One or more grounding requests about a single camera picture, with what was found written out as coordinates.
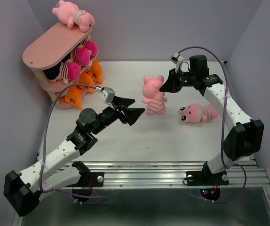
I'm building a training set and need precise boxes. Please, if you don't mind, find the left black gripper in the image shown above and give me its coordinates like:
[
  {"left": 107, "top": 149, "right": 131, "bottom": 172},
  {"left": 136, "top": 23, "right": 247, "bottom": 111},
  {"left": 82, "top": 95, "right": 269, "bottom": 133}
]
[{"left": 92, "top": 95, "right": 144, "bottom": 135}]

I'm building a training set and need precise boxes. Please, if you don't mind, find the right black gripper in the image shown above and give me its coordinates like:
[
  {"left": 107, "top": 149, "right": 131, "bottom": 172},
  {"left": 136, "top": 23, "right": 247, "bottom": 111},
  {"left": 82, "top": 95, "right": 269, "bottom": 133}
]
[{"left": 159, "top": 67, "right": 197, "bottom": 93}]

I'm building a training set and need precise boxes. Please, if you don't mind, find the pink axolotl plush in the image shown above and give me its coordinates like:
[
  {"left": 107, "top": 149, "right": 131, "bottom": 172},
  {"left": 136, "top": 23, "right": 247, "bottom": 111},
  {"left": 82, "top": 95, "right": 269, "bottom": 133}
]
[
  {"left": 142, "top": 75, "right": 167, "bottom": 115},
  {"left": 178, "top": 103, "right": 219, "bottom": 123}
]

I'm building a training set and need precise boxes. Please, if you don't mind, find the pink axolotl plush front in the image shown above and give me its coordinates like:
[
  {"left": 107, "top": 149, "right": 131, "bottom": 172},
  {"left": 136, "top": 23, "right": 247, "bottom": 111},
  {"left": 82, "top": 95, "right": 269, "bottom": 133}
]
[{"left": 178, "top": 103, "right": 219, "bottom": 123}]

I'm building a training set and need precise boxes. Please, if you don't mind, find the orange shark plush mouth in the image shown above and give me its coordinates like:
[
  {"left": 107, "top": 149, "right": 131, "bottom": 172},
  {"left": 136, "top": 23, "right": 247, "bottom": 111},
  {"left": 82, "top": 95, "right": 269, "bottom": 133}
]
[{"left": 88, "top": 59, "right": 103, "bottom": 84}]

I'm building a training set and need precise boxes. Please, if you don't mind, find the orange shark plush back-facing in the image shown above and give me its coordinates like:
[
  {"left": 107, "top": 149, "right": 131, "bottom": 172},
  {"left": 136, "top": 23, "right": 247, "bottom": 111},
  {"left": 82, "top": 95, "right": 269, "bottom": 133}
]
[{"left": 64, "top": 85, "right": 82, "bottom": 109}]

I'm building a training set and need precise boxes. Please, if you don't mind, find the doll plush edge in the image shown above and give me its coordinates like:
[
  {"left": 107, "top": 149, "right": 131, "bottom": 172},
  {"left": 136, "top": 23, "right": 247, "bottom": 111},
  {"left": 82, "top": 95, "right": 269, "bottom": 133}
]
[{"left": 43, "top": 62, "right": 80, "bottom": 84}]

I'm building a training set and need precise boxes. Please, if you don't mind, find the doll plush black hair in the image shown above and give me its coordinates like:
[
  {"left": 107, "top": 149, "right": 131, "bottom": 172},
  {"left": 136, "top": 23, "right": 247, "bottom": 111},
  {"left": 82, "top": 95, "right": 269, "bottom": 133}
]
[{"left": 70, "top": 47, "right": 92, "bottom": 67}]

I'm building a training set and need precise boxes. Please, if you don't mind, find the orange shark plush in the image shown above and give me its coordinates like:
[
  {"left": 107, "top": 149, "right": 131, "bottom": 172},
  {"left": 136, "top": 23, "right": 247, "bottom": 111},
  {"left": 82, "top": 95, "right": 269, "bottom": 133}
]
[{"left": 79, "top": 69, "right": 95, "bottom": 93}]

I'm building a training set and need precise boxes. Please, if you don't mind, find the doll plush pink striped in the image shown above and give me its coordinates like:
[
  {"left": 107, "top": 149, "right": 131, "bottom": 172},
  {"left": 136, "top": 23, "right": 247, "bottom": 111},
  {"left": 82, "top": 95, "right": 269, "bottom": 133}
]
[{"left": 80, "top": 35, "right": 99, "bottom": 57}]

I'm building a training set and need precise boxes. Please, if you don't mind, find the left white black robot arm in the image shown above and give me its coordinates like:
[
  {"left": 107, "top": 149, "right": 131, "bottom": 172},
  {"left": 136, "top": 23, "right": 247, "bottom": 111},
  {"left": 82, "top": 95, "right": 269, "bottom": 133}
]
[{"left": 3, "top": 97, "right": 145, "bottom": 217}]

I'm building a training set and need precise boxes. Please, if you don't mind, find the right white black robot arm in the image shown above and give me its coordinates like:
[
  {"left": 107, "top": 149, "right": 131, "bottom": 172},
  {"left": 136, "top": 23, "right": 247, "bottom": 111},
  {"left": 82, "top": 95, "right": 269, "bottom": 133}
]
[{"left": 160, "top": 54, "right": 264, "bottom": 184}]

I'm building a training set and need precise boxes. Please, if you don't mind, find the pink three-tier wooden shelf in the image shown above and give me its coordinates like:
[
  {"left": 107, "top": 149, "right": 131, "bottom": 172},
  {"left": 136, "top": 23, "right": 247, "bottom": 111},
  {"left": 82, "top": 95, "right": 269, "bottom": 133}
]
[{"left": 22, "top": 23, "right": 99, "bottom": 109}]

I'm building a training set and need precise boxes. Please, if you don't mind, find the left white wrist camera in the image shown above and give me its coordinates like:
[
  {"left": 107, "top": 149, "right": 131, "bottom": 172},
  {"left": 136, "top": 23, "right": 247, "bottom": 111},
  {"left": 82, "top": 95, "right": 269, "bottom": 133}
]
[{"left": 97, "top": 87, "right": 115, "bottom": 105}]

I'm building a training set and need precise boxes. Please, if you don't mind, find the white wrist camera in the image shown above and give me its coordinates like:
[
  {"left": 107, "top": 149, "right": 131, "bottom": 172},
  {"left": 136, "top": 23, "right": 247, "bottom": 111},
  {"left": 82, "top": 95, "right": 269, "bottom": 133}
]
[
  {"left": 170, "top": 53, "right": 185, "bottom": 71},
  {"left": 97, "top": 87, "right": 115, "bottom": 105}
]

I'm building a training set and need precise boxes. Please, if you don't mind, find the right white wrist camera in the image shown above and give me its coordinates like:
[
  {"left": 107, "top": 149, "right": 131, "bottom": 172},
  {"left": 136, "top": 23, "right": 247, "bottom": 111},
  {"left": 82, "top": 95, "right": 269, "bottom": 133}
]
[{"left": 170, "top": 53, "right": 185, "bottom": 71}]

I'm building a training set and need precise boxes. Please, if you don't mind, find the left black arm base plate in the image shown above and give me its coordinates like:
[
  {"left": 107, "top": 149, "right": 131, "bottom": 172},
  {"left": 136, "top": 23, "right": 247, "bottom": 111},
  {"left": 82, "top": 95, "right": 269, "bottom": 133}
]
[{"left": 66, "top": 161, "right": 104, "bottom": 187}]

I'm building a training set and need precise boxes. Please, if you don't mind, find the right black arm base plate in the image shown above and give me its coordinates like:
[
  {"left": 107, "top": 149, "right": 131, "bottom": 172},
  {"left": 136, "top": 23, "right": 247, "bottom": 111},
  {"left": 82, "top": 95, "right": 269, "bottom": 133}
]
[{"left": 183, "top": 171, "right": 229, "bottom": 187}]

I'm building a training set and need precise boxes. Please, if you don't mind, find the aluminium mounting rail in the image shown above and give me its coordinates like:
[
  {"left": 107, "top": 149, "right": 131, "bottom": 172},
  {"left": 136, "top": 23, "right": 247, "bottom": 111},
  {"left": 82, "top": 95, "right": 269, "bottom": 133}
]
[{"left": 23, "top": 161, "right": 270, "bottom": 189}]

